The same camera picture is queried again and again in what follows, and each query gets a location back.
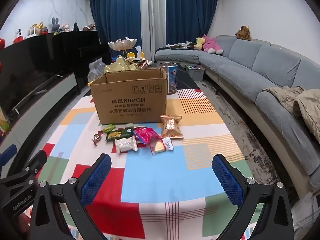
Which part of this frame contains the black glossy cabinet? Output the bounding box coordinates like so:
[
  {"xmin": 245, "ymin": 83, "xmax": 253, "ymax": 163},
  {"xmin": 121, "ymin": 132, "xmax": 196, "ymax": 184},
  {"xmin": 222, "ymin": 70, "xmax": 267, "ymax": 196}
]
[{"xmin": 52, "ymin": 31, "xmax": 110, "ymax": 94}]

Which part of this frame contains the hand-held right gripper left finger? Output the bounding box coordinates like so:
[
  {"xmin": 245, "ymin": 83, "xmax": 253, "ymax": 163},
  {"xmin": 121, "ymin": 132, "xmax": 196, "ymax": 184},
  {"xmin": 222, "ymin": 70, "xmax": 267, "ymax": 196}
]
[{"xmin": 29, "ymin": 153, "xmax": 112, "ymax": 240}]

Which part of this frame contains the grey sofa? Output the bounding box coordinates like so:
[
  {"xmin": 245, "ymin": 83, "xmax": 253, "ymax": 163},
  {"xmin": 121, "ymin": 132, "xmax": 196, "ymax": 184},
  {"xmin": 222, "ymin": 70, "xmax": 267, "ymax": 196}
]
[{"xmin": 154, "ymin": 35, "xmax": 320, "ymax": 195}]

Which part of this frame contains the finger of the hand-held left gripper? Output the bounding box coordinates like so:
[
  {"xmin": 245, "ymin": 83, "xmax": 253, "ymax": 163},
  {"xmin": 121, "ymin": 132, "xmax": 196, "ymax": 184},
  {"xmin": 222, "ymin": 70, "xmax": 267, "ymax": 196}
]
[
  {"xmin": 0, "ymin": 144, "xmax": 18, "ymax": 167},
  {"xmin": 0, "ymin": 149, "xmax": 48, "ymax": 188}
]

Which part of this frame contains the tan snack packet red print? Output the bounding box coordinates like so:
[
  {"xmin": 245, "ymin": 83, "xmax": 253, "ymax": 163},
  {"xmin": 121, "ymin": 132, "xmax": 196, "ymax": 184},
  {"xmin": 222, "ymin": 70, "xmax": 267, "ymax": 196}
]
[{"xmin": 160, "ymin": 115, "xmax": 184, "ymax": 140}]

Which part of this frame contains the white snack packet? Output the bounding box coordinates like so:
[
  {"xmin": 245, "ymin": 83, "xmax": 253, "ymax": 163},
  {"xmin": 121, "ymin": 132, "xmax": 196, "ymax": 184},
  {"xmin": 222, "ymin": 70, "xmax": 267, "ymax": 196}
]
[{"xmin": 114, "ymin": 137, "xmax": 138, "ymax": 155}]

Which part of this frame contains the beige jacket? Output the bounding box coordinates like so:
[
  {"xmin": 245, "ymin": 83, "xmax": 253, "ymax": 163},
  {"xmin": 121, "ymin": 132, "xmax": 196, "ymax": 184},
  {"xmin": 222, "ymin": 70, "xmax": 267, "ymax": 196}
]
[{"xmin": 262, "ymin": 86, "xmax": 320, "ymax": 143}]

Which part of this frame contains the blue printed tin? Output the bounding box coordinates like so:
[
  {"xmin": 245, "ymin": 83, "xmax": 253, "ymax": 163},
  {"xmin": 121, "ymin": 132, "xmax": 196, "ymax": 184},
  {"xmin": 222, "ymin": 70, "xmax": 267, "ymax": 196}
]
[{"xmin": 157, "ymin": 62, "xmax": 178, "ymax": 95}]

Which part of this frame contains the dark and white clutter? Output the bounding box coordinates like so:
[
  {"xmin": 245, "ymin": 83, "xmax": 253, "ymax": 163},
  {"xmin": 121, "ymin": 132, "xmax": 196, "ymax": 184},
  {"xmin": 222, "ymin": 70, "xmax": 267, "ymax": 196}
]
[{"xmin": 165, "ymin": 42, "xmax": 198, "ymax": 50}]

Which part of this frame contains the green snack bag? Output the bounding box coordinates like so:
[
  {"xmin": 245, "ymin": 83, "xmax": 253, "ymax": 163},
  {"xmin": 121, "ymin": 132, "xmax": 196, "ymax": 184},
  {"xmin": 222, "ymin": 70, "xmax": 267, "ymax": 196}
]
[{"xmin": 0, "ymin": 105, "xmax": 10, "ymax": 135}]

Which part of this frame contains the brown plush toy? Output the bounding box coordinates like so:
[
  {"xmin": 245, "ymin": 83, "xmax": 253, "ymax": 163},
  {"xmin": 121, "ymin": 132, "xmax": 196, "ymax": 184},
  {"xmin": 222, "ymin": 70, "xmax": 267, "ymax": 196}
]
[{"xmin": 235, "ymin": 25, "xmax": 252, "ymax": 41}]

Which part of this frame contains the red and gold candy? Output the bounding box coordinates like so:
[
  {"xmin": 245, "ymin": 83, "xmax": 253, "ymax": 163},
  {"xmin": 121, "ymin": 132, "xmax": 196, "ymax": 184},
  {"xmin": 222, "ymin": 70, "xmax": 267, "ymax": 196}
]
[{"xmin": 90, "ymin": 131, "xmax": 105, "ymax": 146}]

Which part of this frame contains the colourful patchwork tablecloth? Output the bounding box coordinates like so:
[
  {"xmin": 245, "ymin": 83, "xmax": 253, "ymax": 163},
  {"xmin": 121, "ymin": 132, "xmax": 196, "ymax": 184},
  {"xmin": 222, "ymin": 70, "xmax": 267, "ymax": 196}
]
[{"xmin": 32, "ymin": 89, "xmax": 269, "ymax": 240}]

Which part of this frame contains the clear packet with yellow cake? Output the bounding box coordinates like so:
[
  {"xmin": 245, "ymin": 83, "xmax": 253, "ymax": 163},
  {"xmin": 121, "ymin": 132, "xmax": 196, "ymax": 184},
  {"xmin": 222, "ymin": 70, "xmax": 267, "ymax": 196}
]
[{"xmin": 149, "ymin": 137, "xmax": 174, "ymax": 155}]

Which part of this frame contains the brown cardboard box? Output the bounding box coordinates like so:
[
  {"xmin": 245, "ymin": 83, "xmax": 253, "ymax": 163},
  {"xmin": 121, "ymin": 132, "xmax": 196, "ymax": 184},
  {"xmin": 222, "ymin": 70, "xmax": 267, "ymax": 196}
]
[{"xmin": 90, "ymin": 67, "xmax": 167, "ymax": 125}]

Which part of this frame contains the pink snack packet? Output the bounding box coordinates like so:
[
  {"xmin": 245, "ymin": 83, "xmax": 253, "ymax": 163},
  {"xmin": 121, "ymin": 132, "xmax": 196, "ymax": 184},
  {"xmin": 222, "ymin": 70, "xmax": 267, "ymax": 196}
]
[{"xmin": 133, "ymin": 127, "xmax": 162, "ymax": 145}]

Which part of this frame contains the blue curtain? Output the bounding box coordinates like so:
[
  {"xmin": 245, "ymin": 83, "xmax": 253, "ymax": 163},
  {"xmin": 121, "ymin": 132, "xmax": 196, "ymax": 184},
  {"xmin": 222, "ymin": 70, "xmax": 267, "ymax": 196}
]
[
  {"xmin": 89, "ymin": 0, "xmax": 148, "ymax": 65},
  {"xmin": 166, "ymin": 0, "xmax": 219, "ymax": 47}
]

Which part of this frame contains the grey patterned rug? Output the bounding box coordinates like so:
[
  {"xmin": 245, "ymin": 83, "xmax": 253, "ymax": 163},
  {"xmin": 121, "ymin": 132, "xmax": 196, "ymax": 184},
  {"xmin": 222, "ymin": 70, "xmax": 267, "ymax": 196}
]
[{"xmin": 200, "ymin": 80, "xmax": 300, "ymax": 205}]

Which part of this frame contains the clear plastic bag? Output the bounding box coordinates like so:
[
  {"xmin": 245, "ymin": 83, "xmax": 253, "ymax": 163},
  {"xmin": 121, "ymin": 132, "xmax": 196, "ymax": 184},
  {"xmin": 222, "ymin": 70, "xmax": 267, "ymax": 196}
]
[{"xmin": 87, "ymin": 57, "xmax": 107, "ymax": 83}]

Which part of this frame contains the grey storage bin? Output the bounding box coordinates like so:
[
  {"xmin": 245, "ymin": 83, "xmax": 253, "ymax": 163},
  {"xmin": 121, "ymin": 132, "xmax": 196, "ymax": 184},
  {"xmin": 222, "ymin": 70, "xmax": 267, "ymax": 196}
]
[{"xmin": 185, "ymin": 64, "xmax": 207, "ymax": 82}]

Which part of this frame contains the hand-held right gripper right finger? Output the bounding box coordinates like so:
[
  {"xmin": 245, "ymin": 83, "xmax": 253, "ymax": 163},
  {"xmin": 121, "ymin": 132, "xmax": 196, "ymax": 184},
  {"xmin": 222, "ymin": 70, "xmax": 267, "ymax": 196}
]
[{"xmin": 212, "ymin": 154, "xmax": 294, "ymax": 240}]

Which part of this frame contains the gold ornament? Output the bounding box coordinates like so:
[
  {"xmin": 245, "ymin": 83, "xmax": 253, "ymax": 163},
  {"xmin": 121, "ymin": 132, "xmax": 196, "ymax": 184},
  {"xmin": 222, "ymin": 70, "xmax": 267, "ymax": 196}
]
[{"xmin": 30, "ymin": 22, "xmax": 44, "ymax": 34}]

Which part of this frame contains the black TV cabinet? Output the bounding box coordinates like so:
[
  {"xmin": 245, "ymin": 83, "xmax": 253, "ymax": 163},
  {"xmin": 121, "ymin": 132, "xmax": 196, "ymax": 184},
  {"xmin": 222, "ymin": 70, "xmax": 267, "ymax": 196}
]
[{"xmin": 0, "ymin": 34, "xmax": 65, "ymax": 117}]

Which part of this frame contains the grey television stand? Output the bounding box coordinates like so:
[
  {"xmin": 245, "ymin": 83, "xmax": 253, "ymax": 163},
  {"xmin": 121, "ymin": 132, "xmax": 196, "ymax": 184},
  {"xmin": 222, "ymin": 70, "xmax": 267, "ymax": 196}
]
[{"xmin": 0, "ymin": 71, "xmax": 78, "ymax": 155}]

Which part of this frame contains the pink plush toy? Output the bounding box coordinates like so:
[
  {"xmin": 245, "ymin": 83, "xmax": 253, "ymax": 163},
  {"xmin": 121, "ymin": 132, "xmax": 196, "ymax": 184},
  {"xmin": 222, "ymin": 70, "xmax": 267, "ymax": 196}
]
[{"xmin": 201, "ymin": 34, "xmax": 224, "ymax": 55}]

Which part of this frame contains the white sheer curtain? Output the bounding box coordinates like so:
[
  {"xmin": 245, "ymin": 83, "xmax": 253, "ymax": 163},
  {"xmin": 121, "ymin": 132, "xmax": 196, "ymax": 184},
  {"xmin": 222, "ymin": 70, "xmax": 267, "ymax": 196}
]
[{"xmin": 142, "ymin": 0, "xmax": 168, "ymax": 60}]

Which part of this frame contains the yellow plastic object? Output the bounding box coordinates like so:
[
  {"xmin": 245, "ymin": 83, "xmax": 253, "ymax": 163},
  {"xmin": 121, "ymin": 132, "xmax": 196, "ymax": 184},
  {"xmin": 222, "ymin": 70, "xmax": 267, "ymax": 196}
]
[{"xmin": 126, "ymin": 51, "xmax": 145, "ymax": 60}]

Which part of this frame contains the lotus-shaped dish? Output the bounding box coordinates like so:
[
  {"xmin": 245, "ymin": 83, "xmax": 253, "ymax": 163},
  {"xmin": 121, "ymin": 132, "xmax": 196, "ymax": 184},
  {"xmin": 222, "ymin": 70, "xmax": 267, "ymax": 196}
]
[{"xmin": 108, "ymin": 37, "xmax": 138, "ymax": 51}]

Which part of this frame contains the gold tiered stand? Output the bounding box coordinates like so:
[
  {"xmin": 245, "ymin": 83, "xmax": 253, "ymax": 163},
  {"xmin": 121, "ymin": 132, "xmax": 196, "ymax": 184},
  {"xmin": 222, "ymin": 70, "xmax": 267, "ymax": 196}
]
[{"xmin": 104, "ymin": 56, "xmax": 140, "ymax": 74}]

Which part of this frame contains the dark green cracker packet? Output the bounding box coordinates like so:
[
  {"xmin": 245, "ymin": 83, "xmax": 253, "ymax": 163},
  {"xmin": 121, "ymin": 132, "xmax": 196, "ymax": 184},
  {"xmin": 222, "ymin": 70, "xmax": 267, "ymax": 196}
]
[{"xmin": 106, "ymin": 126, "xmax": 135, "ymax": 142}]

